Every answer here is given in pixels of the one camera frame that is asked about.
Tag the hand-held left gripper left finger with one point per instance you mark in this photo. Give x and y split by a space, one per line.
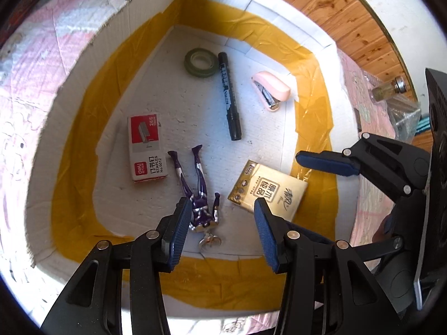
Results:
178 233

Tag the white cardboard box yellow tape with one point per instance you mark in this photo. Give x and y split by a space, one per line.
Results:
181 104

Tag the clear plastic bag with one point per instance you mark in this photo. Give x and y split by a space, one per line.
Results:
405 118

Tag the pink printed blanket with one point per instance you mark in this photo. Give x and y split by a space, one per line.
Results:
52 35

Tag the red grey staples box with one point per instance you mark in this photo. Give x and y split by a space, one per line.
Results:
146 146

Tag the pink stapler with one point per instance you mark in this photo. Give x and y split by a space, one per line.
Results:
276 83

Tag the small glass bottle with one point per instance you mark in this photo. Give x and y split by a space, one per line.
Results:
384 92

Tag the gold cigarette pack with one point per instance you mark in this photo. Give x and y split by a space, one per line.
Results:
265 188

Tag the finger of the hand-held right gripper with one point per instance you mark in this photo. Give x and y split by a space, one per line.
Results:
377 249
328 163

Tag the black marker pen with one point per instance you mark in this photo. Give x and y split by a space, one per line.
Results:
228 97

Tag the purple silver action figure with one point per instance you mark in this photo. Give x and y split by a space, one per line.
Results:
200 213

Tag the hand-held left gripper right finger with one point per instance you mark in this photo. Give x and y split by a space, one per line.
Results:
269 237

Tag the green tape roll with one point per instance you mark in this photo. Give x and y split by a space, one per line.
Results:
188 64

